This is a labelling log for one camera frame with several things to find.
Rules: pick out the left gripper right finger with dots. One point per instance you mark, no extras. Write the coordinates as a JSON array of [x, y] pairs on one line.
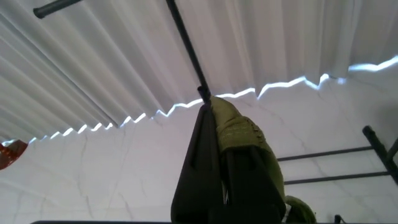
[[248, 186]]

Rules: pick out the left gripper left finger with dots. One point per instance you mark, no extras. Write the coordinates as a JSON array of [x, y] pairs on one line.
[[196, 174]]

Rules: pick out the green long-sleeved shirt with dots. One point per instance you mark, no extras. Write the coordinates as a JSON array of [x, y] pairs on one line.
[[236, 130]]

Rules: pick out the black clothes rack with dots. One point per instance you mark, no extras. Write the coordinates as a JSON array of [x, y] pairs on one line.
[[186, 40]]

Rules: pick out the white curtain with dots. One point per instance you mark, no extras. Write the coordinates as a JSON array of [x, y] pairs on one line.
[[93, 62]]

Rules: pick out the red object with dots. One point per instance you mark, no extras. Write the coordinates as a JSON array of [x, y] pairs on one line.
[[11, 154]]

